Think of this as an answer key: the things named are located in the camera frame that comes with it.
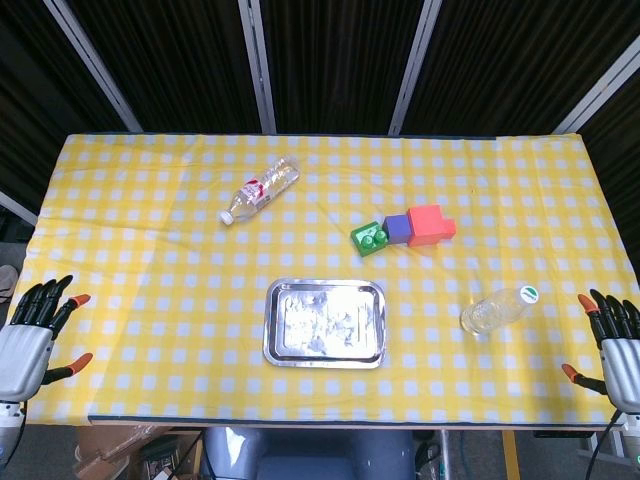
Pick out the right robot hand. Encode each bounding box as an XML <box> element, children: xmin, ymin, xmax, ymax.
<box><xmin>561</xmin><ymin>288</ymin><xmax>640</xmax><ymax>414</ymax></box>

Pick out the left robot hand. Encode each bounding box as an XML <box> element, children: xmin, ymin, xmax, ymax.
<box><xmin>0</xmin><ymin>274</ymin><xmax>95</xmax><ymax>404</ymax></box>

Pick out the transparent bottle green cap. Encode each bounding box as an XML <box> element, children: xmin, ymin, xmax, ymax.
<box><xmin>460</xmin><ymin>285</ymin><xmax>540</xmax><ymax>336</ymax></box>

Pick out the transparent bottle red label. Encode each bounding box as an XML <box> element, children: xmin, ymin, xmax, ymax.
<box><xmin>218</xmin><ymin>155</ymin><xmax>302</xmax><ymax>225</ymax></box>

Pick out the metal tray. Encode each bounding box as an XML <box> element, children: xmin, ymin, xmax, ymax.
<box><xmin>263</xmin><ymin>278</ymin><xmax>389</xmax><ymax>370</ymax></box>

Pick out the cardboard box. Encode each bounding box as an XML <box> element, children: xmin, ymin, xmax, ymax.
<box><xmin>73</xmin><ymin>424</ymin><xmax>201</xmax><ymax>480</ymax></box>

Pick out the yellow table leg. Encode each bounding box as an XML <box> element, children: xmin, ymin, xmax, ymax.
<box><xmin>502</xmin><ymin>430</ymin><xmax>519</xmax><ymax>480</ymax></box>

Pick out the yellow checkered tablecloth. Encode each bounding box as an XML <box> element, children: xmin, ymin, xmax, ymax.
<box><xmin>19</xmin><ymin>132</ymin><xmax>640</xmax><ymax>426</ymax></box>

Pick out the silver table leg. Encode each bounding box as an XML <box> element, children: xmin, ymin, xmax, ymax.
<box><xmin>438</xmin><ymin>429</ymin><xmax>454</xmax><ymax>480</ymax></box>

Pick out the large red cube block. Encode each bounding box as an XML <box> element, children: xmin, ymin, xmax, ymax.
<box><xmin>406</xmin><ymin>204</ymin><xmax>450</xmax><ymax>248</ymax></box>

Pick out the purple cube block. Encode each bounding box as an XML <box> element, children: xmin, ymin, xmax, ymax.
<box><xmin>383</xmin><ymin>213</ymin><xmax>414</xmax><ymax>246</ymax></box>

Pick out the green building block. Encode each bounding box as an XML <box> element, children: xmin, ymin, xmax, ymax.
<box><xmin>350</xmin><ymin>220</ymin><xmax>392</xmax><ymax>258</ymax></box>

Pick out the grey robot torso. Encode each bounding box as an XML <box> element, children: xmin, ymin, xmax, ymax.
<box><xmin>202</xmin><ymin>427</ymin><xmax>416</xmax><ymax>480</ymax></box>

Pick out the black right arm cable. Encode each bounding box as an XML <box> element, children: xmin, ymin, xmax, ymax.
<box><xmin>585</xmin><ymin>413</ymin><xmax>627</xmax><ymax>480</ymax></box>

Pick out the white partition frame post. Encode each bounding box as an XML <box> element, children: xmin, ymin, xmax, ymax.
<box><xmin>42</xmin><ymin>0</ymin><xmax>144</xmax><ymax>132</ymax></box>
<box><xmin>0</xmin><ymin>189</ymin><xmax>39</xmax><ymax>226</ymax></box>
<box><xmin>553</xmin><ymin>47</ymin><xmax>640</xmax><ymax>135</ymax></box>
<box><xmin>237</xmin><ymin>0</ymin><xmax>278</xmax><ymax>134</ymax></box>
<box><xmin>388</xmin><ymin>0</ymin><xmax>444</xmax><ymax>135</ymax></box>

